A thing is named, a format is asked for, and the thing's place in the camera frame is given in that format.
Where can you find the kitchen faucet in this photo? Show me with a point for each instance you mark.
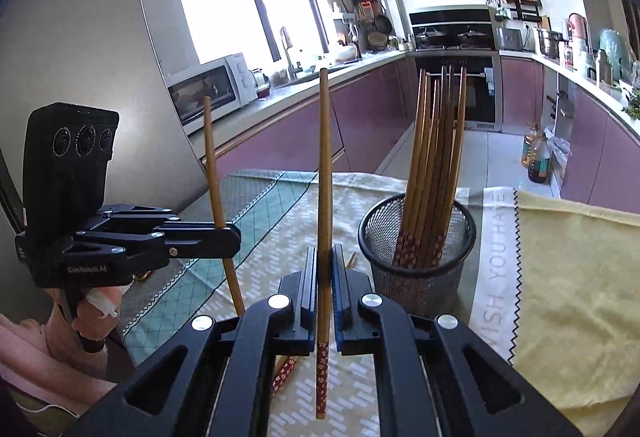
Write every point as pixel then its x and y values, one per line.
pixel 287 45

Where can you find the steel stock pot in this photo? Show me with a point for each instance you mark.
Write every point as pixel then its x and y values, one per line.
pixel 547 43

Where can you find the bundle of chopsticks in holder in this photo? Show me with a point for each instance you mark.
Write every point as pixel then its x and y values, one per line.
pixel 436 157

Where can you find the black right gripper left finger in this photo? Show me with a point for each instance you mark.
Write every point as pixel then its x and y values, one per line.
pixel 301 287

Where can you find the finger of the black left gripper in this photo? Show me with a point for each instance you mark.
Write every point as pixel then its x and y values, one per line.
pixel 196 229

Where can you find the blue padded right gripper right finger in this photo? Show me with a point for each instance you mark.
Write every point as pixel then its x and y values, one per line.
pixel 353 334

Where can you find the patterned beige green tablecloth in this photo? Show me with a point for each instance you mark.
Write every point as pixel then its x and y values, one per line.
pixel 278 221

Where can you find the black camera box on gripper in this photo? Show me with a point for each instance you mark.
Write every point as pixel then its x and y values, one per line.
pixel 67 149

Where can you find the wooden chopstick on cloth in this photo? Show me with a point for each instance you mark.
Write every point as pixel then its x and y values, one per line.
pixel 285 365

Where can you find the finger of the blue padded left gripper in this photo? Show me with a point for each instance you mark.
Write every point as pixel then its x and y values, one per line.
pixel 217 248

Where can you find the yellow cloth with text border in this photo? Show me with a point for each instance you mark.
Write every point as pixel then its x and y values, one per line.
pixel 557 297

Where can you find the white microwave oven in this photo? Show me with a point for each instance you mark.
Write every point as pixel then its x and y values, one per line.
pixel 227 82

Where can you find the green leafy vegetables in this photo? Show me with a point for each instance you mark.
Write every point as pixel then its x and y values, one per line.
pixel 633 104

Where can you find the cooking oil bottle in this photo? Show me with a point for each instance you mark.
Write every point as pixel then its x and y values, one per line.
pixel 528 142

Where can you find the left human hand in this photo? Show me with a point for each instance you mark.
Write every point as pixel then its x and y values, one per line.
pixel 96 316

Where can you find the mint green appliance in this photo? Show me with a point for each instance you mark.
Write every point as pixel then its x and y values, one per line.
pixel 615 47

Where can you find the black mesh utensil holder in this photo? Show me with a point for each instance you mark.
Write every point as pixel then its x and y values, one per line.
pixel 424 283

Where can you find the pink sleeve forearm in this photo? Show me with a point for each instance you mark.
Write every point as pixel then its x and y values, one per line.
pixel 27 365

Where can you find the dark sauce bottle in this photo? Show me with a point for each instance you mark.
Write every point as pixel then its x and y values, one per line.
pixel 539 160

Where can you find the black built-in oven stove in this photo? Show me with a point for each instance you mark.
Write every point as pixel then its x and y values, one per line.
pixel 463 37

